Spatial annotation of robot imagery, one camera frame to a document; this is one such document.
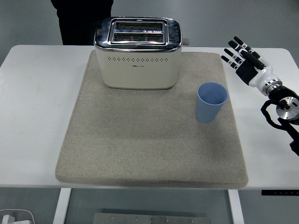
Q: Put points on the white plug adapter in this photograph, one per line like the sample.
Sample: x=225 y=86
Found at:
x=8 y=219

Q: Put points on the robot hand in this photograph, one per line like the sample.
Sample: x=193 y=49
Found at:
x=254 y=75

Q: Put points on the grey felt table mat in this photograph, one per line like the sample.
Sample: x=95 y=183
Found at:
x=140 y=151

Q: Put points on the black table control panel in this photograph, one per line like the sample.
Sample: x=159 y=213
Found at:
x=280 y=192

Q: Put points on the white table leg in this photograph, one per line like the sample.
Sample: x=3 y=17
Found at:
x=236 y=207
x=61 y=207

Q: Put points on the cream and chrome toaster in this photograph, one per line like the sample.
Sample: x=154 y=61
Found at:
x=140 y=74

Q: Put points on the grey metal plate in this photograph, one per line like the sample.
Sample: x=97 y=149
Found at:
x=151 y=219

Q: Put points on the blue ribbed plastic cup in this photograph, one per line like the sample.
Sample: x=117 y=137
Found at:
x=206 y=109

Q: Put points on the person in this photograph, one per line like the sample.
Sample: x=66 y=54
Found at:
x=79 y=21

